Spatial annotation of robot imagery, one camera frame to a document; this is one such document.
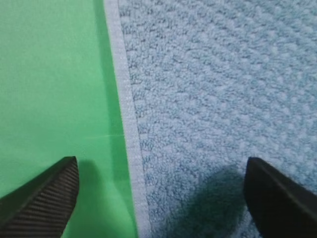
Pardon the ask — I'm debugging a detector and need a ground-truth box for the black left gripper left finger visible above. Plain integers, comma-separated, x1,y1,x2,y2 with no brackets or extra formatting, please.
0,156,79,238

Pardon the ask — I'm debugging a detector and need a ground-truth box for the blue waffle-weave towel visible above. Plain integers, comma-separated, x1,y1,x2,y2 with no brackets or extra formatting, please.
104,0,317,238

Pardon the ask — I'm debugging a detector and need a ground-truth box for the green table cover cloth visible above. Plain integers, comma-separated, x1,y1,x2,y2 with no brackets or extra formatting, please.
0,0,138,238

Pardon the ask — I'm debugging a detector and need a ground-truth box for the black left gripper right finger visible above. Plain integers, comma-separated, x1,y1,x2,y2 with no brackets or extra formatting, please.
243,157,317,238

